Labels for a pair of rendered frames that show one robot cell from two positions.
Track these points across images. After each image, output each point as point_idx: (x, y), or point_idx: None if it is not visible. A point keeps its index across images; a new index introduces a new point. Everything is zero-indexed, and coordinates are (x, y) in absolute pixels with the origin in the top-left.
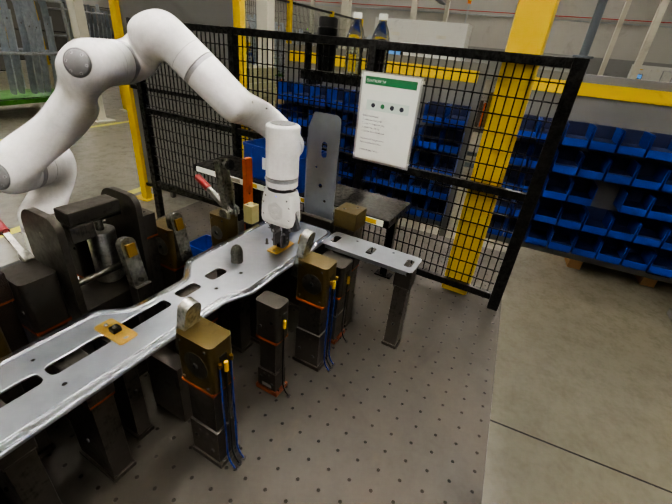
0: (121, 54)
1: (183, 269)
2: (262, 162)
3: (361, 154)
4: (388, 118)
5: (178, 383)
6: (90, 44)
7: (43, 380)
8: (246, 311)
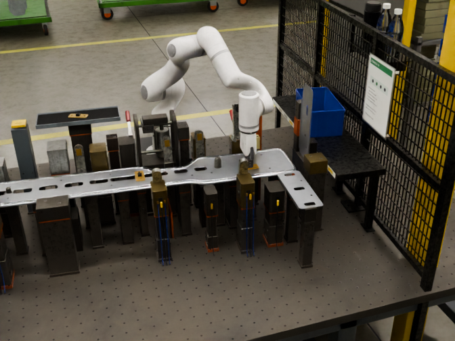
0: (193, 44)
1: None
2: None
3: (365, 118)
4: (378, 94)
5: None
6: (178, 42)
7: (107, 181)
8: (221, 200)
